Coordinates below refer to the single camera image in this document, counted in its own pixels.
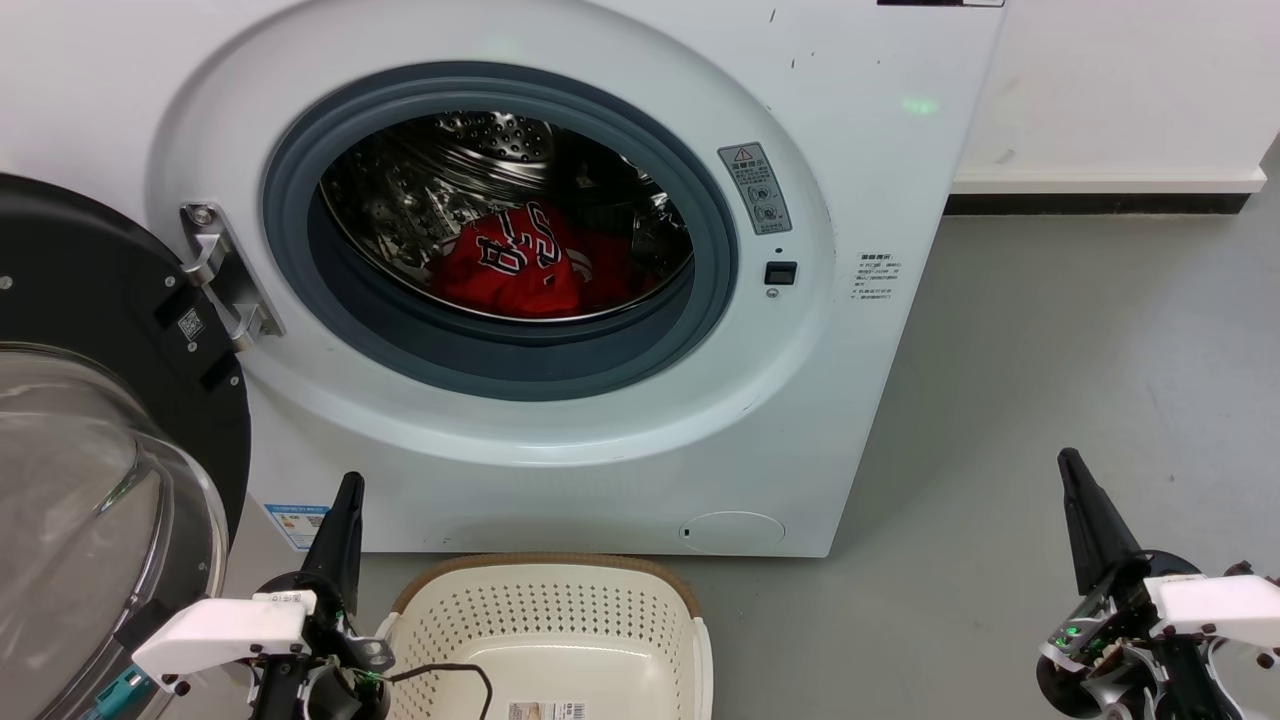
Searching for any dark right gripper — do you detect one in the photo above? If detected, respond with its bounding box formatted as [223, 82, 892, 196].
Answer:
[1036, 448, 1226, 720]

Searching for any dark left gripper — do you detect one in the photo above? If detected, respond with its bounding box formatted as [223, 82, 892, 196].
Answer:
[250, 472, 395, 720]

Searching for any red basketball jersey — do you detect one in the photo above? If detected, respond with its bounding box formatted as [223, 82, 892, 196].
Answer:
[432, 202, 641, 321]

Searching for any cream perforated laundry basket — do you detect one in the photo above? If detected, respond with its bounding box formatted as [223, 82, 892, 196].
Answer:
[375, 553, 714, 720]

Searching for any stainless steel washing machine drum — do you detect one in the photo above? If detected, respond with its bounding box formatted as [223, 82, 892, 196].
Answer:
[318, 110, 695, 323]

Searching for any black washer door with glass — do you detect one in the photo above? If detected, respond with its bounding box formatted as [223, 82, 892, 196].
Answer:
[0, 172, 251, 720]

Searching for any blue energy label sticker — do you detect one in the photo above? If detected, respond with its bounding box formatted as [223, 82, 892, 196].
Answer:
[263, 503, 331, 552]

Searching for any grey rubber door gasket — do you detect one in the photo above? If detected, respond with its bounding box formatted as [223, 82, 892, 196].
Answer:
[262, 62, 739, 403]

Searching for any teal plastic connector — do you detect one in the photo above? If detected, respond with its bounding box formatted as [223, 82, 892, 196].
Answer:
[85, 668, 151, 720]

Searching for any silver metal door hinge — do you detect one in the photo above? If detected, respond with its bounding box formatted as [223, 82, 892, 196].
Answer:
[180, 203, 286, 351]

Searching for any white front-load washing machine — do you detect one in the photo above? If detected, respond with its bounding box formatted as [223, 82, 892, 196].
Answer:
[0, 0, 1006, 558]

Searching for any small printed text sticker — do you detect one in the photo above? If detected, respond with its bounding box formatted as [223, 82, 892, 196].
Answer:
[850, 252, 901, 303]

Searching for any white and black baseboard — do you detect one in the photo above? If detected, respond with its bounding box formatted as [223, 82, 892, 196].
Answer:
[945, 165, 1269, 216]

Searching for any round white filter cover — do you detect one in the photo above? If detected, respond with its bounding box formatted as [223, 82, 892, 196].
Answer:
[678, 511, 787, 554]

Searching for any grey warning sticker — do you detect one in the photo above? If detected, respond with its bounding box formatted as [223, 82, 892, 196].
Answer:
[717, 142, 793, 237]

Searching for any thin black cable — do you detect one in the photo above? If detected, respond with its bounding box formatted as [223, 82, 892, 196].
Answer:
[385, 663, 494, 720]

